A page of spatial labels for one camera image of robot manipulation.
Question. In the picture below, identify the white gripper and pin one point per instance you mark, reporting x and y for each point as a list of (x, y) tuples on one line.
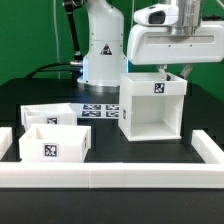
[(154, 45)]

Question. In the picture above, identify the white U-shaped obstacle fence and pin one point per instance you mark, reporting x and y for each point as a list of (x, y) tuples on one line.
[(208, 174)]

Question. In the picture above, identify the white drawer tray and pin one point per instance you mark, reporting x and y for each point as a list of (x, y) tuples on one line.
[(57, 114), (55, 143)]

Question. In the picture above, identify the white drawer cabinet box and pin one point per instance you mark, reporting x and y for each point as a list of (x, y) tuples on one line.
[(151, 107)]

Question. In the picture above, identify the marker tag sheet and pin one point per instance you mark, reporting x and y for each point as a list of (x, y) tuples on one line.
[(96, 111)]

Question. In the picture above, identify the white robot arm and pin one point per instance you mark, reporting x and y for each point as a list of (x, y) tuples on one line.
[(107, 57)]

